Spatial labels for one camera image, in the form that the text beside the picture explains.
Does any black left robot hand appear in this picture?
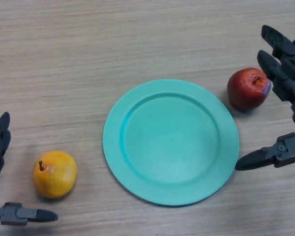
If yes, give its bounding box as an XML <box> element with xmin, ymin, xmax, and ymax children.
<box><xmin>0</xmin><ymin>112</ymin><xmax>59</xmax><ymax>226</ymax></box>

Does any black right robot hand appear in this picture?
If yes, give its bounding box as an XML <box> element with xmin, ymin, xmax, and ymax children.
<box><xmin>235</xmin><ymin>24</ymin><xmax>295</xmax><ymax>171</ymax></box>

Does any yellow pear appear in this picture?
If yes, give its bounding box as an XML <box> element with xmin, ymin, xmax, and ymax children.
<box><xmin>31</xmin><ymin>150</ymin><xmax>77</xmax><ymax>199</ymax></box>

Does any green round plate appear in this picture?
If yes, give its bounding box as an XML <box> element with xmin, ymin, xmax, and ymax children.
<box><xmin>102</xmin><ymin>79</ymin><xmax>241</xmax><ymax>206</ymax></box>

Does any red apple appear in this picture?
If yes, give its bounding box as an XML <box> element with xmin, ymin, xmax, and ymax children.
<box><xmin>227</xmin><ymin>67</ymin><xmax>271</xmax><ymax>111</ymax></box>

